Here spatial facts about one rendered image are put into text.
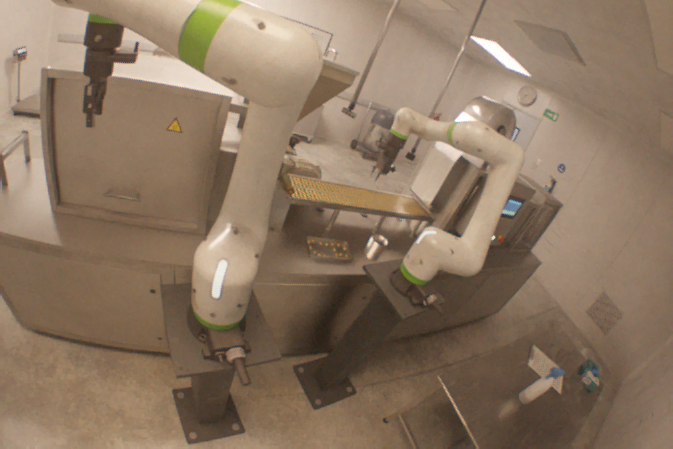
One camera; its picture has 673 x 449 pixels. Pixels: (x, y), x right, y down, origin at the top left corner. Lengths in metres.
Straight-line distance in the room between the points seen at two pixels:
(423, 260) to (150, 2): 0.96
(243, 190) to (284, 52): 0.34
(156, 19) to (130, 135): 0.64
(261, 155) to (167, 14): 0.32
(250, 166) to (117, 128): 0.56
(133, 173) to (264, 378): 1.23
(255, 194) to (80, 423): 1.45
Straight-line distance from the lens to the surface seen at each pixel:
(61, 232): 1.18
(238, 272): 0.54
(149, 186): 1.08
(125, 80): 0.93
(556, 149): 5.17
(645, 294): 4.76
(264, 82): 0.35
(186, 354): 0.71
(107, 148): 1.06
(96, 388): 1.71
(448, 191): 1.60
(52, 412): 1.75
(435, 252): 0.96
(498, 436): 1.34
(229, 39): 0.36
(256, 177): 0.59
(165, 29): 0.40
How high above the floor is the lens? 1.56
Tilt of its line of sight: 27 degrees down
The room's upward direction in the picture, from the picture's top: 24 degrees clockwise
